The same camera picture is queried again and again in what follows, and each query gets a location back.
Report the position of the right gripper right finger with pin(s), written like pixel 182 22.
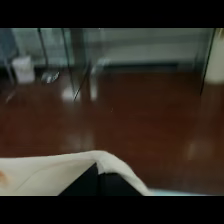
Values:
pixel 116 186

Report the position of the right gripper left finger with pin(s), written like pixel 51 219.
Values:
pixel 86 184

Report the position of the cream white shirt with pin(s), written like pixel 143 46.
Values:
pixel 43 173

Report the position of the white waste bin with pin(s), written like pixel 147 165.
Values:
pixel 23 69

